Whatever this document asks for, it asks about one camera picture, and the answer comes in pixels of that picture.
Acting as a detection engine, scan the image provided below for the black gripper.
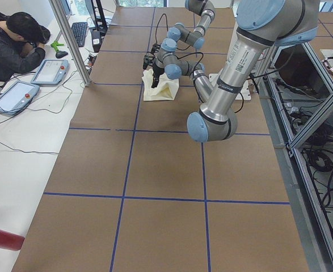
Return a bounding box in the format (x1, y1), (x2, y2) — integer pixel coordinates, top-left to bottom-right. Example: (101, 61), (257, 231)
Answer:
(151, 61), (165, 88)

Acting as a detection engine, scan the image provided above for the cream long-sleeve cat shirt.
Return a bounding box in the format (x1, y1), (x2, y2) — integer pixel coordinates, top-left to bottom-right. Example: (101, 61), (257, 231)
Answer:
(142, 69), (179, 101)

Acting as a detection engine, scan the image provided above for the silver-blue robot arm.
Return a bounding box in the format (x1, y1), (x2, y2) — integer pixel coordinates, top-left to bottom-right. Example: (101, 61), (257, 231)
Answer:
(151, 0), (319, 142)
(166, 0), (216, 50)

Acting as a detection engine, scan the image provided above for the black power box with label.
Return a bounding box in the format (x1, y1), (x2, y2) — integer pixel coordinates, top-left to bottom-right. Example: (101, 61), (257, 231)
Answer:
(91, 29), (102, 53)

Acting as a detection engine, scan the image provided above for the black keyboard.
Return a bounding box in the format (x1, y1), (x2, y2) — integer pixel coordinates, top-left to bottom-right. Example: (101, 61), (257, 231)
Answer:
(71, 22), (88, 48)

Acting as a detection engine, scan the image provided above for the black computer mouse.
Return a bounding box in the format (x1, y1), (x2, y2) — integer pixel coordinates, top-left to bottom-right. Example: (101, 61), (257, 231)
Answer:
(55, 50), (68, 59)

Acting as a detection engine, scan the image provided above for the far blue teach pendant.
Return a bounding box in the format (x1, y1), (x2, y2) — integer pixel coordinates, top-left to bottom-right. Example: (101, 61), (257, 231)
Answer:
(30, 59), (69, 86)

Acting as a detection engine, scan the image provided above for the blue teach pendant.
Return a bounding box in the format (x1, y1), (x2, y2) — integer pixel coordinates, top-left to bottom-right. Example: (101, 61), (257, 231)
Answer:
(30, 59), (69, 86)
(0, 81), (40, 116)

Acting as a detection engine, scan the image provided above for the green handheld tool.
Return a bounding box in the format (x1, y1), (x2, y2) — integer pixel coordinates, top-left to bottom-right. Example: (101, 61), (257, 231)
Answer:
(50, 40), (64, 52)

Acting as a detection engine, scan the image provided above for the near blue teach pendant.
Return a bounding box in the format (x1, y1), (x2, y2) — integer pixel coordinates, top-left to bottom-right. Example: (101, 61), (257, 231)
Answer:
(0, 81), (40, 116)

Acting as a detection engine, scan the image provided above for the person in black jacket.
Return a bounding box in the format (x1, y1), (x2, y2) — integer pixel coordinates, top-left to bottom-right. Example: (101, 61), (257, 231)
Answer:
(0, 12), (50, 82)

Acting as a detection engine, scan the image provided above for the red cylindrical bottle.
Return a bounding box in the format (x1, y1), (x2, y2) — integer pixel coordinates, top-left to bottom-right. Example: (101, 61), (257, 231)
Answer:
(0, 229), (25, 251)

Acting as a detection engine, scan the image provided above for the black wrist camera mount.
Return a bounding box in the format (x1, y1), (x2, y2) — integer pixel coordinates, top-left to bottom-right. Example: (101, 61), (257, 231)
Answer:
(142, 43), (160, 70)

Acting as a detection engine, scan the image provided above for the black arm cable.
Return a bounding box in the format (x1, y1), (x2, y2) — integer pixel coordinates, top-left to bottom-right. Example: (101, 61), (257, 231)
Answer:
(147, 13), (205, 71)

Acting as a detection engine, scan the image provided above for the aluminium frame post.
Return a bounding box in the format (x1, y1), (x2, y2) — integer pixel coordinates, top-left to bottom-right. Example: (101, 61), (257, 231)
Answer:
(49, 0), (91, 87)

